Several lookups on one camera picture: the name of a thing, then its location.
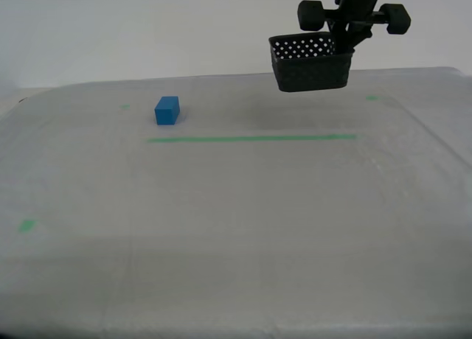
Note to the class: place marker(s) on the long green tape strip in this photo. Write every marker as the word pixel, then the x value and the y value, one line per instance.
pixel 258 138

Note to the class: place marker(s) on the black perforated plastic basket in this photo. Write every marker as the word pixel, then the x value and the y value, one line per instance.
pixel 313 73

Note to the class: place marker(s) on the white table cloth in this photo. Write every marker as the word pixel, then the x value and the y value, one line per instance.
pixel 236 224

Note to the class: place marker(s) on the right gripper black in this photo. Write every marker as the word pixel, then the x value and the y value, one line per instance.
pixel 355 3

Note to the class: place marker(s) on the blue block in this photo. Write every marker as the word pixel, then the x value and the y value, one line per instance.
pixel 166 112

